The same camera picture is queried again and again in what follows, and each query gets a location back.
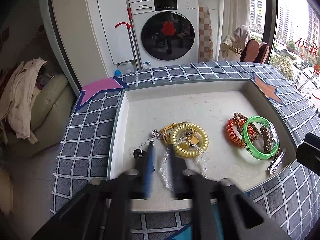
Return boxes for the yellow spiral hair tie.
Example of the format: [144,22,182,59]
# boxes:
[169,121,209,159]

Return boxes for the silver rhinestone hair clip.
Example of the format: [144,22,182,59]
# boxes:
[267,148,287,175]

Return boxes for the brown spiral hair tie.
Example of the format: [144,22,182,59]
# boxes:
[260,126,278,155]

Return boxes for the green translucent bangle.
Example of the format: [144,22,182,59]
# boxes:
[241,116,280,160]

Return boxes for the teal jewelry tray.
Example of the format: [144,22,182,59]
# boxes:
[107,78,298,214]

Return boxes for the blue checkered star tablecloth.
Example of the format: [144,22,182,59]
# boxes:
[50,61,319,239]

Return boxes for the white detergent bottle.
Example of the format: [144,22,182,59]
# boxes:
[114,61,136,76]

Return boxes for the brown chair far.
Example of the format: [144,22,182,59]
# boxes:
[256,42,270,63]

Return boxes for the brown chair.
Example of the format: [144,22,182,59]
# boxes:
[256,42,270,63]
[240,39,260,62]

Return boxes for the brown chair near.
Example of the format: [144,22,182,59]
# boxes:
[240,39,260,62]

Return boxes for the cream sofa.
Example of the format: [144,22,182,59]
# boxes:
[5,74,76,158]

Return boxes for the checkered hanging towel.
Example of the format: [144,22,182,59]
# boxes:
[199,6,214,62]

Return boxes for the white cloth on chair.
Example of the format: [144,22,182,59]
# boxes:
[220,25,251,61]

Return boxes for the white washing machine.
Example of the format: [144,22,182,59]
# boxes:
[129,0,199,69]

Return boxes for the beige jacket on sofa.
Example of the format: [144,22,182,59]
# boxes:
[1,58,47,144]

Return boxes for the orange spiral hair tie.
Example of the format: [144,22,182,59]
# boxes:
[226,112,261,149]

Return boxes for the red handled mop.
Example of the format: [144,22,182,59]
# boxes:
[114,8,141,70]

